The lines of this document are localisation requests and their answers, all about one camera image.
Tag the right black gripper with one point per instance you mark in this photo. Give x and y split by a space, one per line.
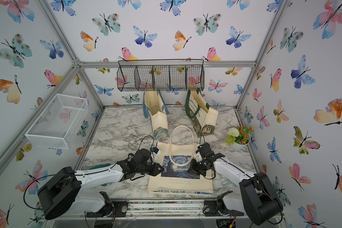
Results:
192 169

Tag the starry night canvas tote bag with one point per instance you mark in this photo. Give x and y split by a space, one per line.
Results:
176 161

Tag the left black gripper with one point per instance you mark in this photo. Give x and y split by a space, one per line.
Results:
156 171

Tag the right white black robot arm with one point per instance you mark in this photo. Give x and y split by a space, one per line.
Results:
260 200

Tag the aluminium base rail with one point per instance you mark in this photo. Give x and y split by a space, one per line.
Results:
178 208

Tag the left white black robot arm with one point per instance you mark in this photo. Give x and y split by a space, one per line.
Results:
68 190

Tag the white mesh wall basket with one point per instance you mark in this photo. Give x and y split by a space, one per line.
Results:
57 122

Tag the green handled canvas tote bag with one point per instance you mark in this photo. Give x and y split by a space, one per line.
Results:
202 116

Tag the black wire wall basket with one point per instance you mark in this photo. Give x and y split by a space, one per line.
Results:
172 75

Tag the blue handled canvas tote bag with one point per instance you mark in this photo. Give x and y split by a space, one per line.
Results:
154 108

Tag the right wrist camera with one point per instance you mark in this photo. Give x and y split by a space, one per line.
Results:
198 157

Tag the potted artificial flower plant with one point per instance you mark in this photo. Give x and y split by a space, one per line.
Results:
239 137

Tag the green rubber glove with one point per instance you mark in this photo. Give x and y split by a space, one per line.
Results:
84 168

